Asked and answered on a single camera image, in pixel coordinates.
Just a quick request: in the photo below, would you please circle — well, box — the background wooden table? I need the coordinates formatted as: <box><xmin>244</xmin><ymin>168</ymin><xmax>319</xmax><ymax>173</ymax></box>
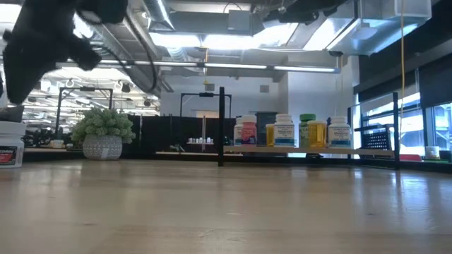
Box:
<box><xmin>155</xmin><ymin>150</ymin><xmax>244</xmax><ymax>157</ymax></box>

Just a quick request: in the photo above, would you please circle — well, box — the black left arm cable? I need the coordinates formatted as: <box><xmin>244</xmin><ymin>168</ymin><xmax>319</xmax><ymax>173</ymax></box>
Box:
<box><xmin>121</xmin><ymin>13</ymin><xmax>158</xmax><ymax>92</ymax></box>

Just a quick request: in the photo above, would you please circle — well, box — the black background rig frame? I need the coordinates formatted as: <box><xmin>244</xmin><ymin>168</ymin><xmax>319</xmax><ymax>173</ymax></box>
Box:
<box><xmin>179</xmin><ymin>92</ymin><xmax>233</xmax><ymax>117</ymax></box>
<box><xmin>54</xmin><ymin>86</ymin><xmax>114</xmax><ymax>140</ymax></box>

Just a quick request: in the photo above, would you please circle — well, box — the large amber pill bottle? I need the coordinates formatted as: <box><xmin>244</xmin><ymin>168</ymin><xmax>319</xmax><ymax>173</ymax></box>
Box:
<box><xmin>265</xmin><ymin>123</ymin><xmax>275</xmax><ymax>147</ymax></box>

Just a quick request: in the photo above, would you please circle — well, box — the white bottle red black label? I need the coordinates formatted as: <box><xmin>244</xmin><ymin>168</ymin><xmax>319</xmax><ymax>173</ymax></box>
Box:
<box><xmin>0</xmin><ymin>121</ymin><xmax>27</xmax><ymax>169</ymax></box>

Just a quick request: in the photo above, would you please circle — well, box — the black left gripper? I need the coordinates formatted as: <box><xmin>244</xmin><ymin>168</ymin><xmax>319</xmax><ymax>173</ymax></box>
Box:
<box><xmin>2</xmin><ymin>0</ymin><xmax>102</xmax><ymax>104</ymax></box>

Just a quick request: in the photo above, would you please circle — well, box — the potted green succulent plant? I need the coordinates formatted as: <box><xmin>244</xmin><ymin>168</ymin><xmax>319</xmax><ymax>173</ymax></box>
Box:
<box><xmin>70</xmin><ymin>107</ymin><xmax>136</xmax><ymax>162</ymax></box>

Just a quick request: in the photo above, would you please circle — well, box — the long tube light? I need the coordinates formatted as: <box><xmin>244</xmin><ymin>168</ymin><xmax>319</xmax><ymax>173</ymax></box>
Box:
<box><xmin>98</xmin><ymin>58</ymin><xmax>342</xmax><ymax>74</ymax></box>

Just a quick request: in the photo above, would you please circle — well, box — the green bottle green cap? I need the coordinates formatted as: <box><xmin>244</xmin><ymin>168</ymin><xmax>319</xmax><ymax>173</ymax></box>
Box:
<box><xmin>299</xmin><ymin>113</ymin><xmax>317</xmax><ymax>148</ymax></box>

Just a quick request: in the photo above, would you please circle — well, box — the pink bottle white cap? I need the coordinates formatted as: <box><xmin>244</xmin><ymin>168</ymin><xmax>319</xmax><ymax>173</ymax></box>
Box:
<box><xmin>240</xmin><ymin>114</ymin><xmax>258</xmax><ymax>147</ymax></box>

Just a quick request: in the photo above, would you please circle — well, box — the black mesh basket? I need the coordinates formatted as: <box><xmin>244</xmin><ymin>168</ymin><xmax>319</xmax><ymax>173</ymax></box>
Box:
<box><xmin>355</xmin><ymin>123</ymin><xmax>386</xmax><ymax>151</ymax></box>

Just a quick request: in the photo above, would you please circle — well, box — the black background box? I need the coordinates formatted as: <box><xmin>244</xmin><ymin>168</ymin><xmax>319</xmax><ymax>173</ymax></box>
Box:
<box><xmin>255</xmin><ymin>111</ymin><xmax>279</xmax><ymax>146</ymax></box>

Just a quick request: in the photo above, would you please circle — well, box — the small amber pill bottle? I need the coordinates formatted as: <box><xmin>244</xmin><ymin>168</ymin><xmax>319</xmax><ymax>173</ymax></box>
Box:
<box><xmin>307</xmin><ymin>119</ymin><xmax>328</xmax><ymax>149</ymax></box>

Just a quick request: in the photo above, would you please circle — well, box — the dark monitor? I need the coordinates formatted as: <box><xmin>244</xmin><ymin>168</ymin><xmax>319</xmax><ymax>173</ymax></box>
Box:
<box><xmin>0</xmin><ymin>104</ymin><xmax>25</xmax><ymax>123</ymax></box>

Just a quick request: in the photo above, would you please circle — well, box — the wooden shelf black metal frame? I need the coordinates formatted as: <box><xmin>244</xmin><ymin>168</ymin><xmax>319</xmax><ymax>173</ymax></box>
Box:
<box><xmin>218</xmin><ymin>86</ymin><xmax>400</xmax><ymax>171</ymax></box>

